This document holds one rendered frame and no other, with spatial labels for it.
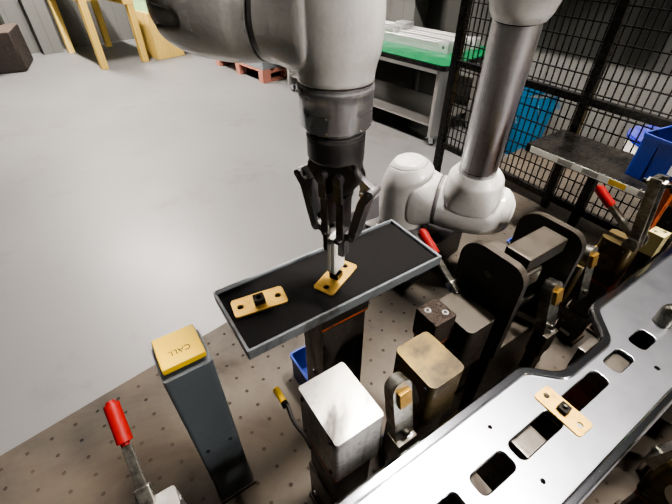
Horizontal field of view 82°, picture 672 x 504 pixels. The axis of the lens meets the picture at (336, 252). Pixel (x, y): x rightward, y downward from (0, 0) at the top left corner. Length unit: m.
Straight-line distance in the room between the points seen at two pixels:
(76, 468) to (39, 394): 1.19
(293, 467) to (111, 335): 1.56
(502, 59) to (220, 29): 0.65
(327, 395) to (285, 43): 0.44
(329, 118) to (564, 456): 0.59
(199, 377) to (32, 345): 1.95
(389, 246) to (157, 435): 0.70
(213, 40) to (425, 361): 0.53
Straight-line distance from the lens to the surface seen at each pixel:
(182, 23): 0.53
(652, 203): 1.06
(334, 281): 0.64
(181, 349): 0.60
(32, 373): 2.39
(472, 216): 1.17
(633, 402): 0.86
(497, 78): 1.00
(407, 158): 1.21
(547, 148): 1.56
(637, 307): 1.04
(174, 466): 1.04
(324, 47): 0.43
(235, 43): 0.49
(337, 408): 0.57
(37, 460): 1.18
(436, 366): 0.66
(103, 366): 2.24
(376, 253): 0.70
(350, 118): 0.46
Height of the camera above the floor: 1.61
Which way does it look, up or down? 40 degrees down
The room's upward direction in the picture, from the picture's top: straight up
